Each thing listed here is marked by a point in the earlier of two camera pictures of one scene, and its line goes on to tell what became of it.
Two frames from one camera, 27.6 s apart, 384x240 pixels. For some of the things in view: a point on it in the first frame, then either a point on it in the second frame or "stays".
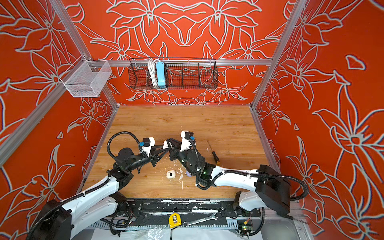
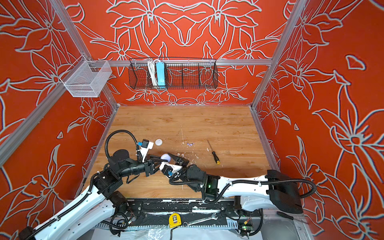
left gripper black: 155,157 to 149,166
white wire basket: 86,78 stays
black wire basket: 180,73 stays
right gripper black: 175,145 to 182,160
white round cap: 165,145 to 158,142
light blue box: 160,74 stays
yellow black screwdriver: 214,155 stays
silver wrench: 212,217 stays
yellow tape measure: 175,220 stays
